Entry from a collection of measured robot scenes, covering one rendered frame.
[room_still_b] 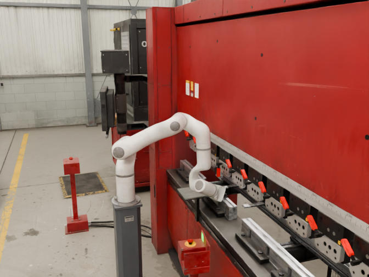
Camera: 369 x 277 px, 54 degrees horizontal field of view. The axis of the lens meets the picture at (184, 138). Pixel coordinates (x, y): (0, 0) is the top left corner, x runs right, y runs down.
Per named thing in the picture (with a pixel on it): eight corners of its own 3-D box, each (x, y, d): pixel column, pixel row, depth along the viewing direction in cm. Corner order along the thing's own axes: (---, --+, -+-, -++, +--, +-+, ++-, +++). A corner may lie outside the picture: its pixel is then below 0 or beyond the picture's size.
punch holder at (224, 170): (218, 170, 246) (219, 147, 242) (229, 169, 249) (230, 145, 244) (228, 178, 232) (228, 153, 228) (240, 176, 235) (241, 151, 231)
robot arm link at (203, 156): (184, 146, 228) (186, 192, 235) (205, 150, 217) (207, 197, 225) (193, 143, 234) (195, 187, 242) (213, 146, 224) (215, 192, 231)
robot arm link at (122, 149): (122, 157, 239) (114, 165, 223) (113, 141, 237) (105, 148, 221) (190, 126, 227) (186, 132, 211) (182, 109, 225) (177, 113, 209)
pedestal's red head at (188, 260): (178, 257, 237) (178, 232, 232) (201, 254, 240) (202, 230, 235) (184, 276, 218) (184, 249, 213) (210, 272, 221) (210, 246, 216)
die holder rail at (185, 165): (179, 170, 337) (179, 160, 334) (186, 169, 338) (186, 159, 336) (199, 189, 291) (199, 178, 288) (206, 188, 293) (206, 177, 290)
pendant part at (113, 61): (107, 132, 381) (103, 49, 359) (131, 132, 385) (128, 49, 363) (105, 145, 332) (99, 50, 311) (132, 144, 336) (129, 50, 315)
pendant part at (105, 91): (104, 121, 369) (102, 86, 360) (116, 121, 371) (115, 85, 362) (101, 131, 327) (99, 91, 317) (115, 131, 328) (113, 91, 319)
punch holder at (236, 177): (231, 181, 228) (232, 155, 223) (243, 179, 230) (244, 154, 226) (242, 189, 214) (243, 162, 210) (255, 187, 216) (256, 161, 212)
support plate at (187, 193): (177, 189, 261) (177, 188, 261) (211, 185, 269) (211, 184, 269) (185, 199, 244) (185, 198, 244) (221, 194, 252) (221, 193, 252)
